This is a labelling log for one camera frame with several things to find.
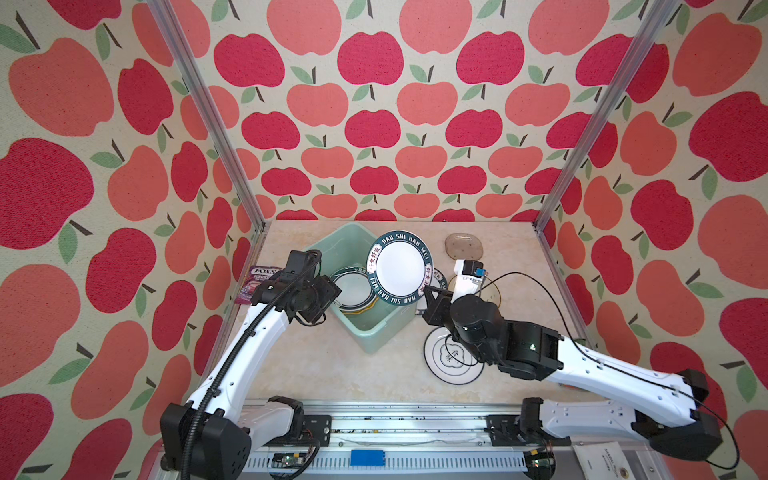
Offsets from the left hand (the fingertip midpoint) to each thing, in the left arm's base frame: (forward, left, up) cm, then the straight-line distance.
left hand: (341, 297), depth 79 cm
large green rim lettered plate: (0, -15, +14) cm, 20 cm away
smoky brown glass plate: (+34, -43, -19) cm, 58 cm away
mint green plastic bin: (+25, +1, -7) cm, 26 cm away
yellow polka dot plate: (+4, -4, -15) cm, 16 cm away
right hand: (-6, -22, +14) cm, 26 cm away
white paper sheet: (-35, -63, -16) cm, 74 cm away
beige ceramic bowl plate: (+11, -47, -16) cm, 51 cm away
